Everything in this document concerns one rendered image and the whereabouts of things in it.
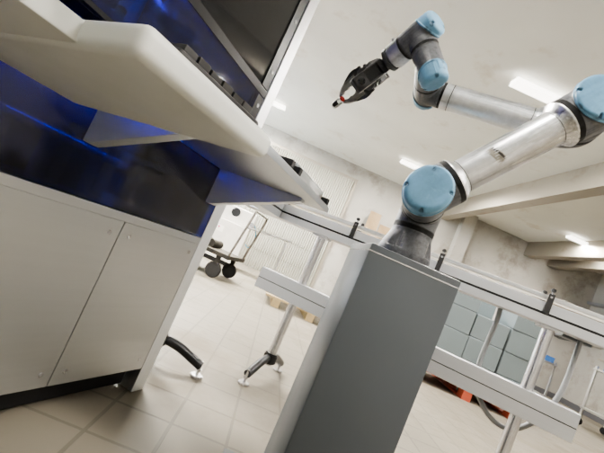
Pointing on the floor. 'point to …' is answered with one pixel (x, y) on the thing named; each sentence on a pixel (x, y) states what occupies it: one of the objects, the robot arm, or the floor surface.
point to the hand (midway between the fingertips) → (342, 98)
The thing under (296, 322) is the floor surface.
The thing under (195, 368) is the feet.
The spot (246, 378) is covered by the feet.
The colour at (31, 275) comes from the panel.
